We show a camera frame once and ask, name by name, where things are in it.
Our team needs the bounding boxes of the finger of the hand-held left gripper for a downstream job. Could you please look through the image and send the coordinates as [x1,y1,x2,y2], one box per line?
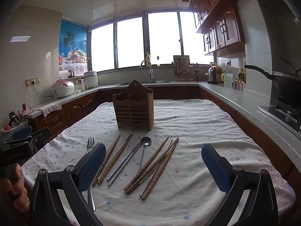
[12,125,33,140]
[6,127,51,151]

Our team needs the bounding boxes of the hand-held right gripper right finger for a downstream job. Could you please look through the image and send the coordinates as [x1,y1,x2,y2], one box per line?
[201,144,279,226]

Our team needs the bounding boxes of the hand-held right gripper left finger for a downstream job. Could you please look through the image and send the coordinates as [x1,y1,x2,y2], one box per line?
[29,142,107,226]

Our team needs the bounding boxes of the metal fork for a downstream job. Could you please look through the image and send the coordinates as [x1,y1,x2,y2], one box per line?
[86,137,96,212]

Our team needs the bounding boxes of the metal chopstick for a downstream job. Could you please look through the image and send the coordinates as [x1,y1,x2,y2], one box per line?
[106,135,147,182]
[108,144,144,187]

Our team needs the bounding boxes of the metal spoon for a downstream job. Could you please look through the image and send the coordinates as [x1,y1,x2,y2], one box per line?
[137,137,152,174]

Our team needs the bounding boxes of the wooden utensil holder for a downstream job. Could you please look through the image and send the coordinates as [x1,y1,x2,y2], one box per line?
[112,80,154,131]

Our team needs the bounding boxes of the dish rack with utensils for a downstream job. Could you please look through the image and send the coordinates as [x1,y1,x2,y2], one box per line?
[172,61,200,80]

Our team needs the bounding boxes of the person's left hand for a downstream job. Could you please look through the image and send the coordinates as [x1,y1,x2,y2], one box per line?
[0,162,30,213]

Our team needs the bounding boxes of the basket of small items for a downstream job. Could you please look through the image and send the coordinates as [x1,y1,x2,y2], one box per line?
[0,104,33,133]

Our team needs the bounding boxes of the lace cloth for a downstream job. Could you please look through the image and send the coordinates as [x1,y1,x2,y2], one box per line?
[36,101,63,123]

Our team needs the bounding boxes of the white floral tablecloth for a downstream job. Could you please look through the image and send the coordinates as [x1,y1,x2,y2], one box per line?
[21,99,297,226]

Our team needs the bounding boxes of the pink and white rice cooker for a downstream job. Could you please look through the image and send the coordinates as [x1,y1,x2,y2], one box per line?
[51,80,75,98]

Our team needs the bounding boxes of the small white kitchen appliance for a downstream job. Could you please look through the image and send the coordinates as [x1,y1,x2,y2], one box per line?
[74,78,85,92]

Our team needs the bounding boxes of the grey kitchen countertop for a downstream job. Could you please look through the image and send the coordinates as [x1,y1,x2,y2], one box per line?
[25,80,301,170]

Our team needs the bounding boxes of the white electric cooker pot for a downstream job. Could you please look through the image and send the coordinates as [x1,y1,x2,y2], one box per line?
[83,71,99,89]

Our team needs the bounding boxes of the row of spice jars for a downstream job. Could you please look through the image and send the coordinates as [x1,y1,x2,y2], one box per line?
[232,79,246,92]

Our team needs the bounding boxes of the gas stove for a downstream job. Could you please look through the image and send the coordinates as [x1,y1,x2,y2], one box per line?
[257,96,301,132]

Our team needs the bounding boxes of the green-lid plastic jug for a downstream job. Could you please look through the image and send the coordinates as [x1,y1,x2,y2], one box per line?
[221,73,233,86]

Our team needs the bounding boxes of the steel electric kettle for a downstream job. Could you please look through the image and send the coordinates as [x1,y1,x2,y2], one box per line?
[207,65,221,84]

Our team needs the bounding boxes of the fruit and palm poster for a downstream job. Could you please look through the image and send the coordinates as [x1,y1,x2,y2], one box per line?
[58,20,88,71]

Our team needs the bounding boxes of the steel kitchen sink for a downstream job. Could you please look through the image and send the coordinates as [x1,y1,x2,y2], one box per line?
[115,80,173,86]

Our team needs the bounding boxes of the chrome kitchen faucet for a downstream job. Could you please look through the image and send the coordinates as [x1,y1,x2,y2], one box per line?
[140,60,154,82]

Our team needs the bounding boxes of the black wok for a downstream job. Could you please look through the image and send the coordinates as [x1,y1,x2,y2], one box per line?
[244,57,301,105]

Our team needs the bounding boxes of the kitchen window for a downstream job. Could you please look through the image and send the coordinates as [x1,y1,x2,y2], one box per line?
[88,11,214,73]

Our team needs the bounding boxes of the wooden upper cabinets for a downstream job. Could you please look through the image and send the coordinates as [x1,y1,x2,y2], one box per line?
[188,0,246,57]

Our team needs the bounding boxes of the wall socket strip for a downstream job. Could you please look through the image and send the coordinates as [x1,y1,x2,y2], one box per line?
[25,76,41,86]

